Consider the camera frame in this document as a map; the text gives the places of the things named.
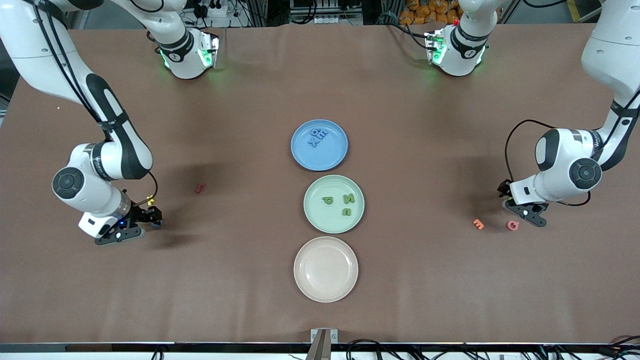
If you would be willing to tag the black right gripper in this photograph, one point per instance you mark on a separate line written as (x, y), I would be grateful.
(140, 214)

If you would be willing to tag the green foam letter N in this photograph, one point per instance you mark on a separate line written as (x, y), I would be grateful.
(349, 199)

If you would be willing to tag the green foam letter U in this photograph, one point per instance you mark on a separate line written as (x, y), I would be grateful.
(346, 212)

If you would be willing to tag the green foam letter P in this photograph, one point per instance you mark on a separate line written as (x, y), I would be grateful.
(328, 202)

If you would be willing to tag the blue foam letter X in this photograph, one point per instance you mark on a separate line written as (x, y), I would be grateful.
(313, 142)

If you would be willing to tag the blue foam letter b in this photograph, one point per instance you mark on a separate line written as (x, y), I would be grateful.
(315, 132)

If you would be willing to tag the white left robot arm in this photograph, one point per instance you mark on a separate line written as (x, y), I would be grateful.
(565, 175)

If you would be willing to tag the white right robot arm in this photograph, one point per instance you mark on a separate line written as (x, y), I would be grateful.
(95, 185)

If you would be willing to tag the orange foam letter E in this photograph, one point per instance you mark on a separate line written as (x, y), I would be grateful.
(476, 222)

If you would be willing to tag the small red foam letter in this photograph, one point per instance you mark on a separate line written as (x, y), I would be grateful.
(199, 188)

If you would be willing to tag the brown table cover sheet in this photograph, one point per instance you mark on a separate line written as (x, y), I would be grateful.
(250, 300)

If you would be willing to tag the light green plate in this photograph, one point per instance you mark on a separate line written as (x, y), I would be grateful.
(325, 220)

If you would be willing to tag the blue plate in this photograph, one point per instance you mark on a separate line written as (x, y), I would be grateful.
(330, 155)

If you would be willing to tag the pale cream plate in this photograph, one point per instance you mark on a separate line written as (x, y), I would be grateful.
(325, 270)

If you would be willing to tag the orange mesh bag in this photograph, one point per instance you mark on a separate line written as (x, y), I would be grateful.
(425, 12)

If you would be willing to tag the white power strip with plugs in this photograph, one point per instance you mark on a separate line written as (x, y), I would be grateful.
(215, 11)

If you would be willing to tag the long white power strip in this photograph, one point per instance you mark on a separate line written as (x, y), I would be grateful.
(325, 20)

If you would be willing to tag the black table edge rail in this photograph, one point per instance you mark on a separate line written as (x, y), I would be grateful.
(200, 347)

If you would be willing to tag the silver aluminium mount bracket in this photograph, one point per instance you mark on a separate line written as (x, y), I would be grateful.
(324, 345)

